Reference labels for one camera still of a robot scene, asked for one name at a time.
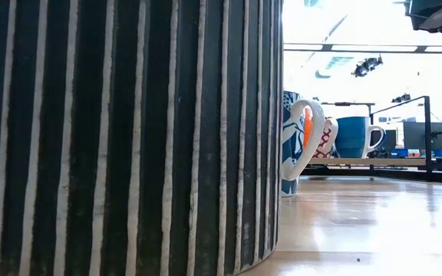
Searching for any potted plant black striped pot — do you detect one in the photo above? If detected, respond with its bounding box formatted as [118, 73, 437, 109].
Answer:
[0, 0, 285, 276]

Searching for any wooden shelf black frame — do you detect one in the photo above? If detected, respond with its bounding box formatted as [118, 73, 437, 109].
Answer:
[301, 94, 434, 181]

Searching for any red white patterned mug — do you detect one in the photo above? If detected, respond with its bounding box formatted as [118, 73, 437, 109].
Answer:
[311, 117, 339, 159]

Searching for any blue white floral mug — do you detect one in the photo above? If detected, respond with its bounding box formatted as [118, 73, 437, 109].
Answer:
[281, 90, 327, 199]

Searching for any blue mug white handle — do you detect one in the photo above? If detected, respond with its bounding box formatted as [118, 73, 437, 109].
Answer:
[334, 116, 387, 159]

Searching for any black box monitor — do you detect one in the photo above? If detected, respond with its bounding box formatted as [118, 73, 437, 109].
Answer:
[403, 121, 442, 151]

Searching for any black background frame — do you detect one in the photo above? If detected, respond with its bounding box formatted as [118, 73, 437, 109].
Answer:
[319, 100, 377, 117]

